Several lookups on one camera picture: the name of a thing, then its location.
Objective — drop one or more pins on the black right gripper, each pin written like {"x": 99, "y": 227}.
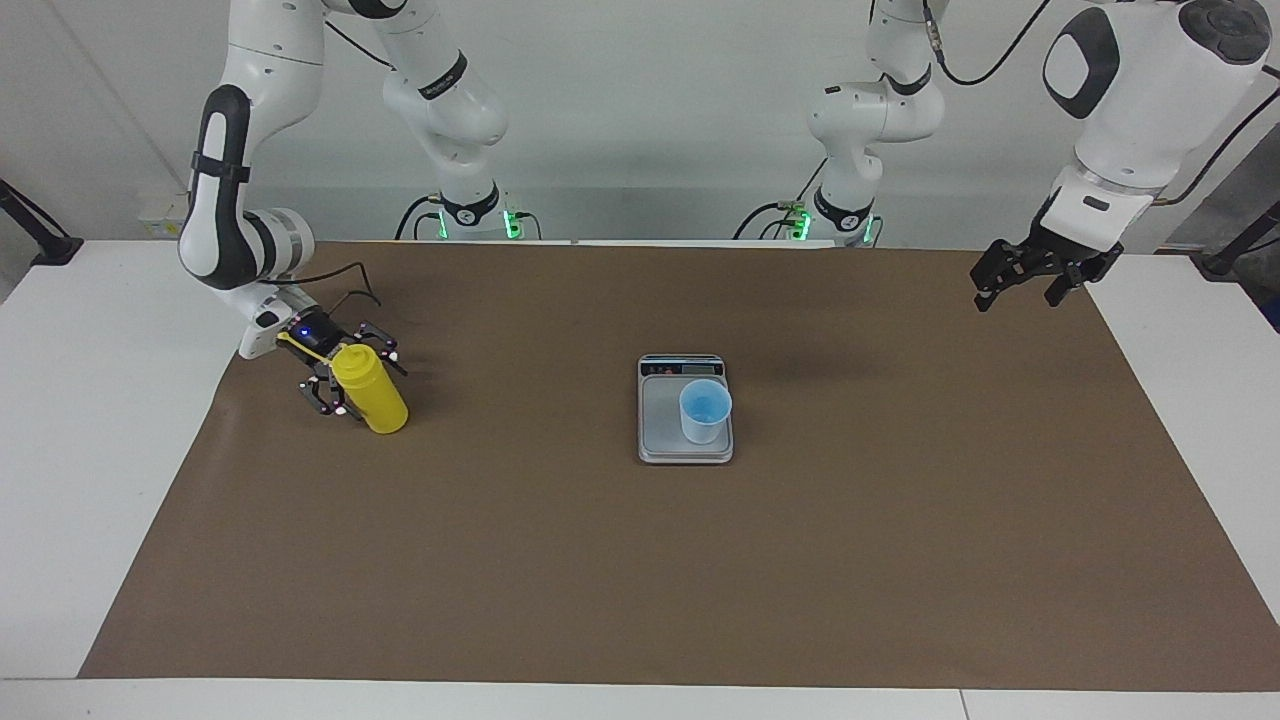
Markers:
{"x": 315, "y": 325}

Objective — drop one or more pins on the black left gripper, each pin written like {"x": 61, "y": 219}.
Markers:
{"x": 1070, "y": 258}

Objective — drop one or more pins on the yellow squeeze bottle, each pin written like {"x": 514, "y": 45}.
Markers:
{"x": 375, "y": 395}

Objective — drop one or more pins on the light blue plastic cup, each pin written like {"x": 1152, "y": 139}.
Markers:
{"x": 705, "y": 425}

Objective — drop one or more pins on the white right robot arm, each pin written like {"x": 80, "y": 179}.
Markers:
{"x": 270, "y": 60}

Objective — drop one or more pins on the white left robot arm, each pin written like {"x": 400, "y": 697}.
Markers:
{"x": 1140, "y": 100}

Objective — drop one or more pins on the silver digital kitchen scale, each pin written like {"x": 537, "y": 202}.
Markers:
{"x": 660, "y": 420}

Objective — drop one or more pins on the black clamp stand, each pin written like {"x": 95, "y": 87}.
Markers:
{"x": 45, "y": 245}
{"x": 1225, "y": 262}

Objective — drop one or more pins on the white power strip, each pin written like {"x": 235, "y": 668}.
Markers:
{"x": 160, "y": 225}

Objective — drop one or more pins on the brown paper mat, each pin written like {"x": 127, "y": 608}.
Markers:
{"x": 600, "y": 570}

